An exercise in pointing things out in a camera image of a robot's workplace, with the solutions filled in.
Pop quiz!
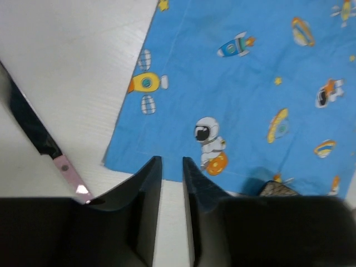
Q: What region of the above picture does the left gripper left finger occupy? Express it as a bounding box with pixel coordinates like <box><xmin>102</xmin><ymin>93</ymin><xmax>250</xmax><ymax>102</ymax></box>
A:
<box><xmin>1</xmin><ymin>156</ymin><xmax>162</xmax><ymax>266</ymax></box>

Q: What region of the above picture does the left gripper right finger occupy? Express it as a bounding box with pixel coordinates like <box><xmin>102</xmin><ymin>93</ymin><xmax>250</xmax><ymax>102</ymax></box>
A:
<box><xmin>182</xmin><ymin>157</ymin><xmax>355</xmax><ymax>266</ymax></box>

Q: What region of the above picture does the blue space-print cloth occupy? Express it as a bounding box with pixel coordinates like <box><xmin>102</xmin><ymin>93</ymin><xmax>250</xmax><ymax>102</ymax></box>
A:
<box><xmin>104</xmin><ymin>0</ymin><xmax>355</xmax><ymax>197</ymax></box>

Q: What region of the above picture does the black floral square plate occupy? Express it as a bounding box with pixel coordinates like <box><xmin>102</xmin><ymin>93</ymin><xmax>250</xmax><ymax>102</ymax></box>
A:
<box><xmin>259</xmin><ymin>181</ymin><xmax>299</xmax><ymax>196</ymax></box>

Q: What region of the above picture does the pink-handled knife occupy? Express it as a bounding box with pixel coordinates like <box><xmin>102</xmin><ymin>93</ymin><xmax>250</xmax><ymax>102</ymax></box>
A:
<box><xmin>1</xmin><ymin>65</ymin><xmax>94</xmax><ymax>204</ymax></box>

